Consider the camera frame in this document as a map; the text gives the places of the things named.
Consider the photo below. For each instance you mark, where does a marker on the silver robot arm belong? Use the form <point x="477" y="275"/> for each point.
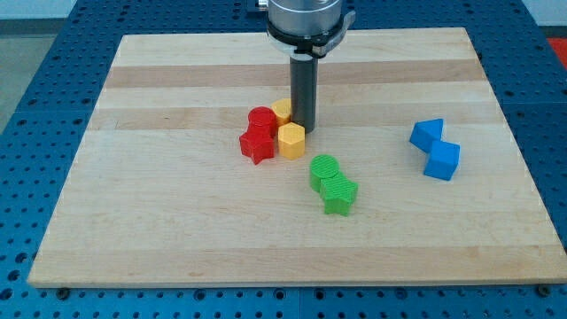
<point x="304" y="30"/>

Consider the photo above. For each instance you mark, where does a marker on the yellow hexagon block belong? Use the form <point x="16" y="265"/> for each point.
<point x="291" y="141"/>

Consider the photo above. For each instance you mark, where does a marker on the red star block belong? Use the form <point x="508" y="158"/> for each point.
<point x="257" y="146"/>

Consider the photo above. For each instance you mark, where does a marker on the red cylinder block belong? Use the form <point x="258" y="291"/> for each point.
<point x="262" y="119"/>

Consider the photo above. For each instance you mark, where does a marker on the green cylinder block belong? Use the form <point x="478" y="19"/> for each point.
<point x="323" y="166"/>

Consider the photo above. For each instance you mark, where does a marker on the yellow block behind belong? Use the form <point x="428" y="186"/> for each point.
<point x="282" y="110"/>

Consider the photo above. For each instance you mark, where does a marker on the green star block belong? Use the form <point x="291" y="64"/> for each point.
<point x="338" y="194"/>

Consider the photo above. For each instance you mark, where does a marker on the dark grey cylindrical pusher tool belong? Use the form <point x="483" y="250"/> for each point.
<point x="303" y="76"/>

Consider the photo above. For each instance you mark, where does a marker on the wooden board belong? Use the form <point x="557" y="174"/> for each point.
<point x="160" y="195"/>

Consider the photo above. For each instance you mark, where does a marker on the blue triangle block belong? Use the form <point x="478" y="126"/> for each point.
<point x="425" y="133"/>

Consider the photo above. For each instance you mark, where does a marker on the blue cube block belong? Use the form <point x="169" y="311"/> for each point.
<point x="443" y="160"/>

